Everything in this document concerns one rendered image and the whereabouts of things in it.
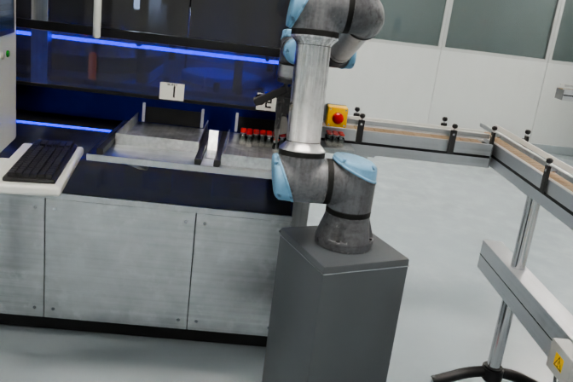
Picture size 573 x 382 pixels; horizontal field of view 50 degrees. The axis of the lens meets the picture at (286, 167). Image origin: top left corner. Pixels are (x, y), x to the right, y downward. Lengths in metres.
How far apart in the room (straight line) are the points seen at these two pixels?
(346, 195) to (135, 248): 1.09
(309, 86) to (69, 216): 1.22
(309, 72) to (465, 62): 5.72
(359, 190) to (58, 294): 1.41
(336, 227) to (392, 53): 5.46
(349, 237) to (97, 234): 1.14
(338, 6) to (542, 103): 6.17
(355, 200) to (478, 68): 5.75
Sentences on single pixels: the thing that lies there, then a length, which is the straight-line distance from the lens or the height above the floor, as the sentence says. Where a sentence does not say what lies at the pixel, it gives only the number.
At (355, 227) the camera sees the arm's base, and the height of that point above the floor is 0.86.
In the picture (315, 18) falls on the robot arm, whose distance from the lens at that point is 1.46.
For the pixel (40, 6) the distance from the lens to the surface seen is 2.26.
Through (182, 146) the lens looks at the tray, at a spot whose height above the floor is 0.90.
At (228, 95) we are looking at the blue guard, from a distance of 2.16.
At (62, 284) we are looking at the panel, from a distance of 2.51.
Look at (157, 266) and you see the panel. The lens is 2.39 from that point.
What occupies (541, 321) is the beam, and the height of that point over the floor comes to 0.51.
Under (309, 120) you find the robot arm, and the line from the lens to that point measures 1.47.
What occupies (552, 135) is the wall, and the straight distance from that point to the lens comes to 7.66.
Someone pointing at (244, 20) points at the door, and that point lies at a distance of 2.14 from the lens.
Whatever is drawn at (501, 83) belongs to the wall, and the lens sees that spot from 7.30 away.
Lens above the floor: 1.39
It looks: 16 degrees down
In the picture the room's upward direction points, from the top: 7 degrees clockwise
